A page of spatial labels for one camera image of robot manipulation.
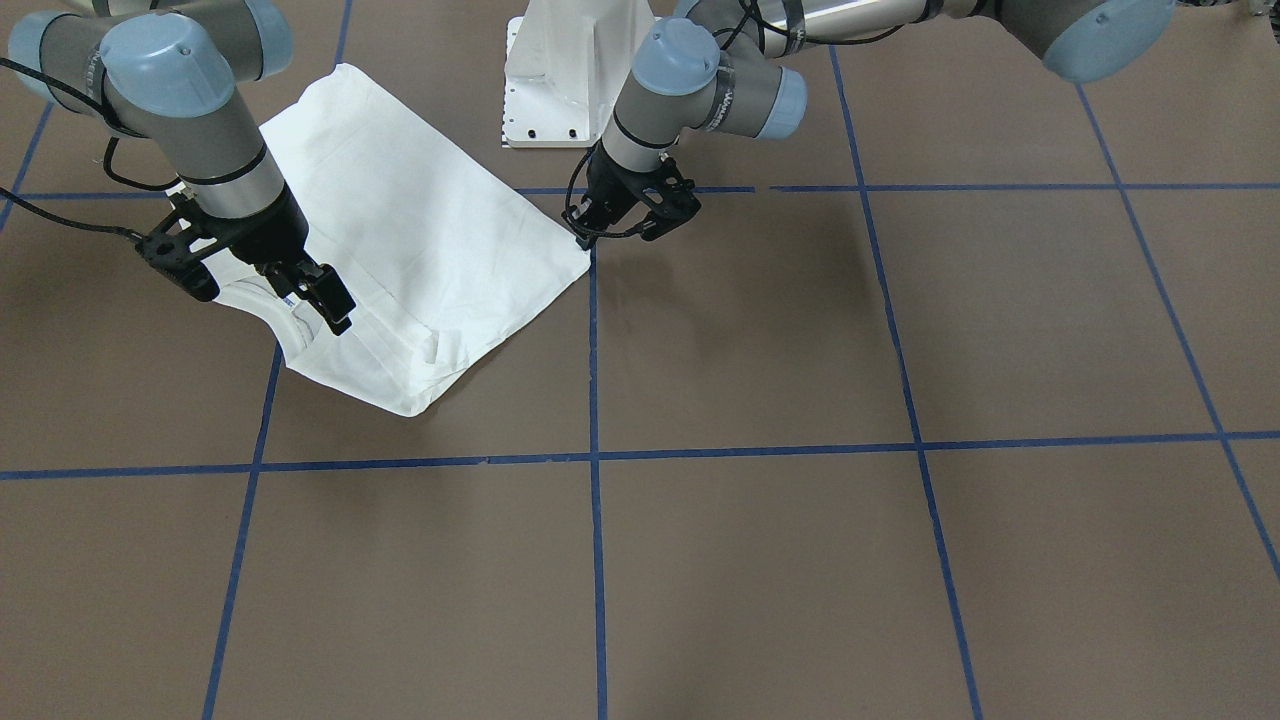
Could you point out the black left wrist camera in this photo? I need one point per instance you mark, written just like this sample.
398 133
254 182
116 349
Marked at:
669 197

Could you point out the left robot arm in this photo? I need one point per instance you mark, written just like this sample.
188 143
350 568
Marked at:
720 67

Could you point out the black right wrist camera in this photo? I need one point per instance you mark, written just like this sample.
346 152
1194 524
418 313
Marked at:
178 246

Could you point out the white printed t-shirt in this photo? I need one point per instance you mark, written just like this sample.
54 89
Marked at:
445 261

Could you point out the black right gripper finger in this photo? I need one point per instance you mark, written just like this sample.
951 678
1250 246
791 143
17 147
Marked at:
317 284

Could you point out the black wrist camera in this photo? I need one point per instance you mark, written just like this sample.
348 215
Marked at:
669 197
178 246

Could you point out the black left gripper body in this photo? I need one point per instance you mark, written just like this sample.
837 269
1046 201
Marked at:
613 192

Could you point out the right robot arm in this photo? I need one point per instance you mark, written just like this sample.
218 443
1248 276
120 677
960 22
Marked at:
170 73

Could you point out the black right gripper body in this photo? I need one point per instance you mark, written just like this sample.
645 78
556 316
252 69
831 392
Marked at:
269 234

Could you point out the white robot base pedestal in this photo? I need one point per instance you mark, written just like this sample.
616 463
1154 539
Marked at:
566 62

